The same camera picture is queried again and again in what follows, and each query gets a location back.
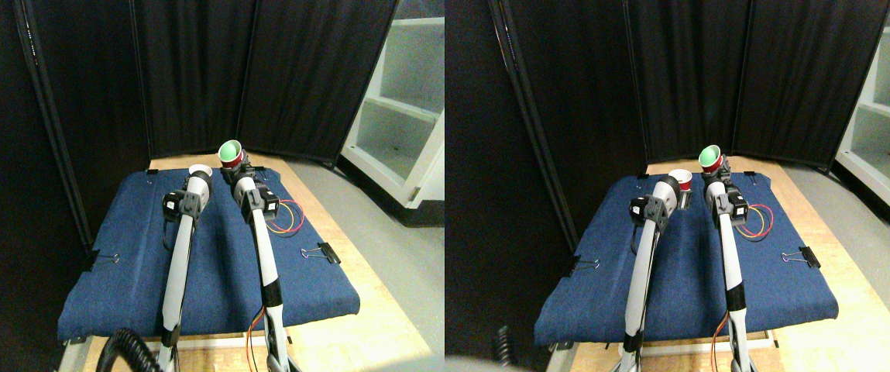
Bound dark blue cloth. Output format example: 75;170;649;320
58;167;359;343
534;173;839;347

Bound black curtain stand pole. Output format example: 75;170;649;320
493;0;579;253
17;0;97;249

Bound yellow wire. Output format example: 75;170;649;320
270;203;299;233
743;207;769;237

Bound red wire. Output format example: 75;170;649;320
742;203;775;243
268;199;305;238

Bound orange wire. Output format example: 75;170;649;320
711;312;733;372
246;308;268;372

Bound white table frame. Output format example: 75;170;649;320
60;330;284;372
548;333;778;372

